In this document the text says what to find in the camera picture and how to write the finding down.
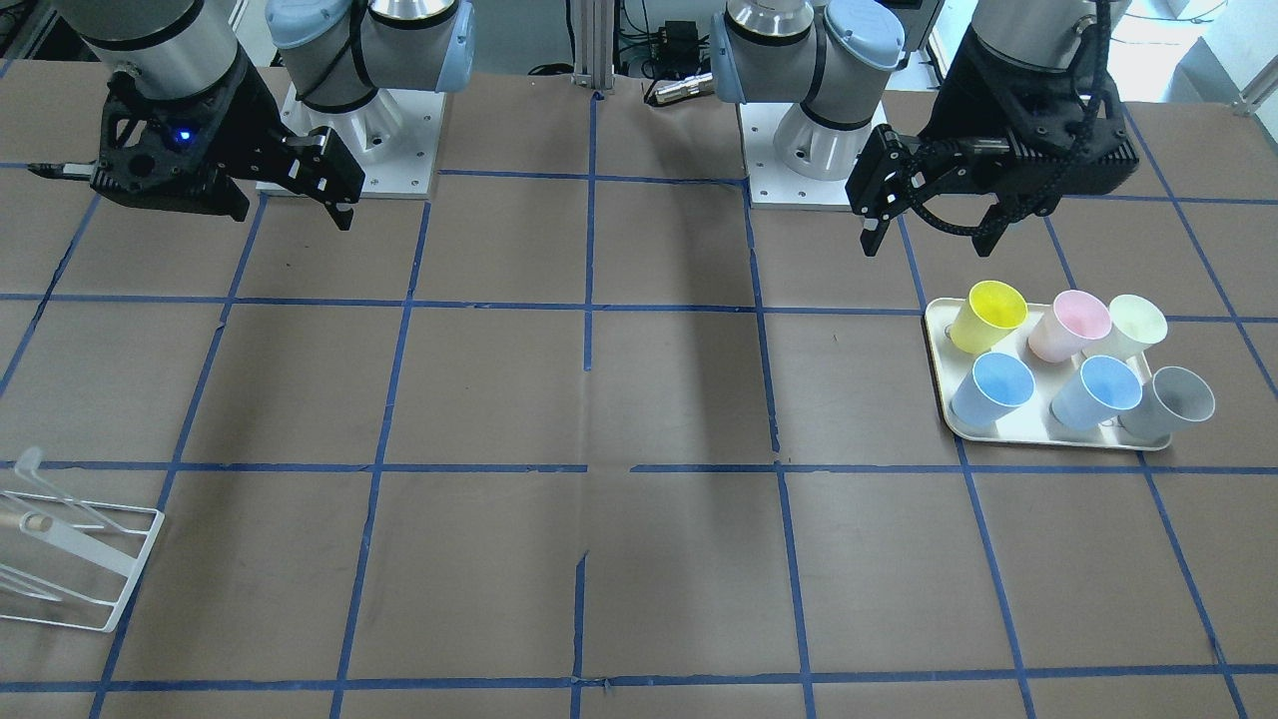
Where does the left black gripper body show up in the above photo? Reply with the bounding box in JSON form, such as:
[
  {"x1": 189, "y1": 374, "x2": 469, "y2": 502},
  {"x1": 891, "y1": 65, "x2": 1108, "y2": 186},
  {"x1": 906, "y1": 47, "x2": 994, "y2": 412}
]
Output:
[{"x1": 845, "y1": 54, "x2": 1010, "y2": 223}]

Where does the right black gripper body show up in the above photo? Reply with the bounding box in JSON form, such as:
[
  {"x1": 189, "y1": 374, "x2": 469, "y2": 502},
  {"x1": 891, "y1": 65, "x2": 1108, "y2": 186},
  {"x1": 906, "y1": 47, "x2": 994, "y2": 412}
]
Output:
[{"x1": 211, "y1": 70, "x2": 366, "y2": 213}]

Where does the pale green plastic cup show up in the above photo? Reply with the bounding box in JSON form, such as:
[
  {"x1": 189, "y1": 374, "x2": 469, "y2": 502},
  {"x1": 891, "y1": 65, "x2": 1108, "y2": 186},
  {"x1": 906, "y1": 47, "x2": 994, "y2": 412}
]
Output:
[{"x1": 1094, "y1": 292, "x2": 1169, "y2": 360}]

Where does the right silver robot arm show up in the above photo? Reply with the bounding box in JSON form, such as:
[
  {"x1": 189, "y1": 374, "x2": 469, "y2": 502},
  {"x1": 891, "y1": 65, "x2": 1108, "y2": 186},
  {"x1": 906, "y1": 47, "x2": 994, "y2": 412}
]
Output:
[{"x1": 28, "y1": 1, "x2": 474, "y2": 231}]

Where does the yellow plastic cup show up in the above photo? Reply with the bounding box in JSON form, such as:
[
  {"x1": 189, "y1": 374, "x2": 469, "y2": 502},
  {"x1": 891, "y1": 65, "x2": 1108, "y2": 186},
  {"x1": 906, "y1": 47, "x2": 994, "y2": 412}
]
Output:
[{"x1": 950, "y1": 281, "x2": 1028, "y2": 355}]

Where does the pink plastic cup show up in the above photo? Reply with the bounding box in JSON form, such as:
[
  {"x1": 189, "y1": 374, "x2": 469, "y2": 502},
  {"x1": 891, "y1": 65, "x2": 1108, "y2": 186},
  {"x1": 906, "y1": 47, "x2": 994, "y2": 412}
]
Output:
[{"x1": 1028, "y1": 290, "x2": 1112, "y2": 363}]

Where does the blue cup near yellow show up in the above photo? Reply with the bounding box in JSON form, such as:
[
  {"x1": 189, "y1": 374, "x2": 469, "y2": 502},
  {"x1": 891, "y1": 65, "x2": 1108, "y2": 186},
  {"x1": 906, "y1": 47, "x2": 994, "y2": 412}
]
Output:
[{"x1": 950, "y1": 352, "x2": 1036, "y2": 427}]

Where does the blue cup near grey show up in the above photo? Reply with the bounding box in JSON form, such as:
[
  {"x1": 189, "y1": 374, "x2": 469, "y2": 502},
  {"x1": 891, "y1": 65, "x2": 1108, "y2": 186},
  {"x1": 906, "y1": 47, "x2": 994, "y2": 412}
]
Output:
[{"x1": 1049, "y1": 356, "x2": 1144, "y2": 430}]

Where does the grey plastic cup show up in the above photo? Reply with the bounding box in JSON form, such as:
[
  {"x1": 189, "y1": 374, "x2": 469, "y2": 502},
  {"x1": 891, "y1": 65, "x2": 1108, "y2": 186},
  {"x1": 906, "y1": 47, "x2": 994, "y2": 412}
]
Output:
[{"x1": 1118, "y1": 365, "x2": 1217, "y2": 438}]

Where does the beige plastic tray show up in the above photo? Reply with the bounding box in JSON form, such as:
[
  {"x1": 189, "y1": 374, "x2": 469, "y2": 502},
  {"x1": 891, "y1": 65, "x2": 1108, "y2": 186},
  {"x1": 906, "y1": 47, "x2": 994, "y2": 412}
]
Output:
[{"x1": 923, "y1": 299, "x2": 1173, "y2": 451}]

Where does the silver metal connector plug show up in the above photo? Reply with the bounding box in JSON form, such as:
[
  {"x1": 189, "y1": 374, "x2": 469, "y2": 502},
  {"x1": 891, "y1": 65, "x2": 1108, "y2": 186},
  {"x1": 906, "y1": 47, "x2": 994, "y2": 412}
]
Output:
[{"x1": 643, "y1": 72, "x2": 714, "y2": 109}]

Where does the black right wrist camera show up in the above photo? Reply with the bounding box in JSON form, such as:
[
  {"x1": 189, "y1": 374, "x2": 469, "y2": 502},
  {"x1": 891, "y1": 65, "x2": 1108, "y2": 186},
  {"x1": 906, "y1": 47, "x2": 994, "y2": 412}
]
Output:
[{"x1": 27, "y1": 69, "x2": 259, "y2": 222}]

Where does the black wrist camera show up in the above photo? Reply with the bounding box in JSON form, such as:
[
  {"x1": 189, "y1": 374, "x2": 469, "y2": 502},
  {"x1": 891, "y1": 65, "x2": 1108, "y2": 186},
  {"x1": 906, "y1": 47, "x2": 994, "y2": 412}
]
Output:
[
  {"x1": 990, "y1": 69, "x2": 1140, "y2": 195},
  {"x1": 27, "y1": 69, "x2": 259, "y2": 222}
]

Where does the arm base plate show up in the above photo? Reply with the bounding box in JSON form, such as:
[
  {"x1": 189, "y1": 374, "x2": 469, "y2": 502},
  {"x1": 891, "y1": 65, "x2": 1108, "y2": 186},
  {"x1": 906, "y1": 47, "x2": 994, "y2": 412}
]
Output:
[
  {"x1": 279, "y1": 73, "x2": 450, "y2": 201},
  {"x1": 737, "y1": 102, "x2": 889, "y2": 211}
]

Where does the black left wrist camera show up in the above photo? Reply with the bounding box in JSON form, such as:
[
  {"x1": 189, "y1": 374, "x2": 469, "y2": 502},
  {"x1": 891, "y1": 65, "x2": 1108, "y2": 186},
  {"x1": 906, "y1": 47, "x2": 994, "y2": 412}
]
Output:
[{"x1": 990, "y1": 69, "x2": 1140, "y2": 195}]

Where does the white wire cup rack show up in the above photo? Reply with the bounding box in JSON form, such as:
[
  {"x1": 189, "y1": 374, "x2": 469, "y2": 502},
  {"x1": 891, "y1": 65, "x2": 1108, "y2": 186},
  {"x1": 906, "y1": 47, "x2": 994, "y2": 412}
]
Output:
[{"x1": 1, "y1": 446, "x2": 166, "y2": 633}]

